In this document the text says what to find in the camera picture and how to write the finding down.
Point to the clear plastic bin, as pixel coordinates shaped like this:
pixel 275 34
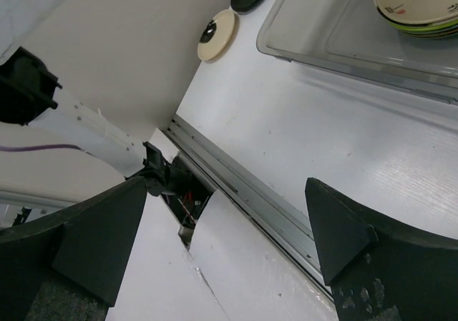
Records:
pixel 351 37

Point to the cream plate black patch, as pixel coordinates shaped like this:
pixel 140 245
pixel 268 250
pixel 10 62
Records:
pixel 218 36

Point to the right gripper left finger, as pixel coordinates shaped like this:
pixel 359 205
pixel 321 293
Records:
pixel 69 265

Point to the cream plate with calligraphy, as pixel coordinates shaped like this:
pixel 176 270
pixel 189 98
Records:
pixel 415 3

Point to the green plate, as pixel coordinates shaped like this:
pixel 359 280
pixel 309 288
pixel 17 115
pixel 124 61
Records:
pixel 428 31

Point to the aluminium frame rail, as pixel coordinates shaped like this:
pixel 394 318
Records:
pixel 288 228

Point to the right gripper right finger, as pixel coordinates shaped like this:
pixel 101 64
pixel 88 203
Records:
pixel 379 268

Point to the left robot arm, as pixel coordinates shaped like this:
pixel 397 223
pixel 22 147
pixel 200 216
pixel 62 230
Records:
pixel 32 96

